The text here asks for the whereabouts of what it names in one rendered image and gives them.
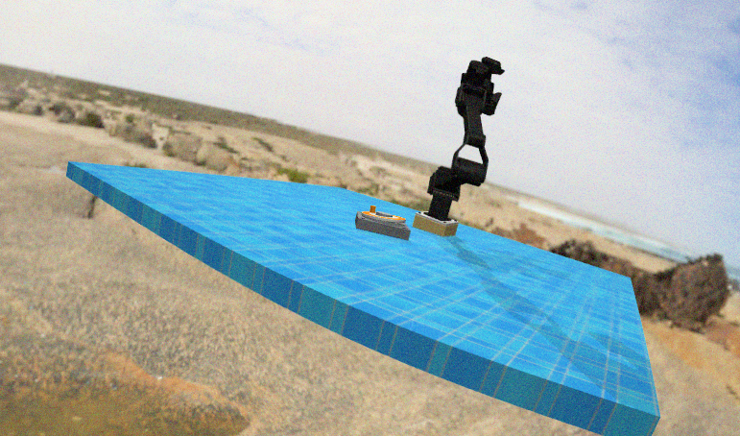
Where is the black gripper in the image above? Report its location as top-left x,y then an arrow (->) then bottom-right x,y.
481,57 -> 505,115

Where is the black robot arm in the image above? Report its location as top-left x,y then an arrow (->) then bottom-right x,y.
423,60 -> 489,221

